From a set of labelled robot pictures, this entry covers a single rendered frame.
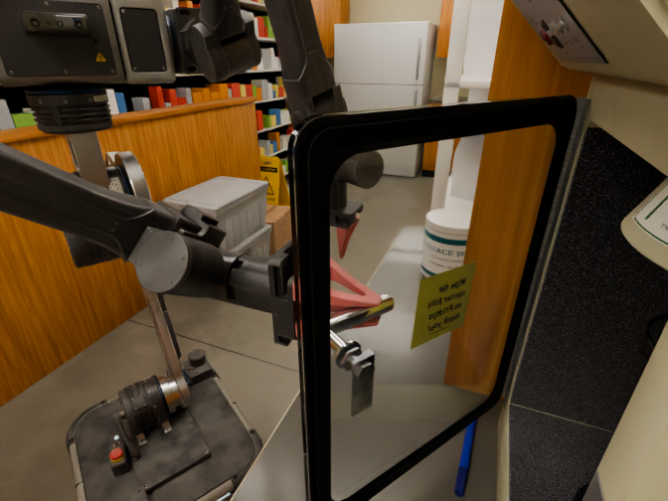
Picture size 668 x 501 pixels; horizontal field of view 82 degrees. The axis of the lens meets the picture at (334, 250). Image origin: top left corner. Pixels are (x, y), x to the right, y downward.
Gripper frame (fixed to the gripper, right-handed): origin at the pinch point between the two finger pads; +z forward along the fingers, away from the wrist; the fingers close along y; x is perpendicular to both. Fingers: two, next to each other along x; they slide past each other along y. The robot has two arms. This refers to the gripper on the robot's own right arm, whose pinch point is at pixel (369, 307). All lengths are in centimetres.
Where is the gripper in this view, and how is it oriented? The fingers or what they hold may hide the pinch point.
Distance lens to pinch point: 38.4
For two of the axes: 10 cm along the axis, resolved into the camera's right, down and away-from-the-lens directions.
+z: 9.3, 1.7, -3.3
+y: 0.0, -8.9, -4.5
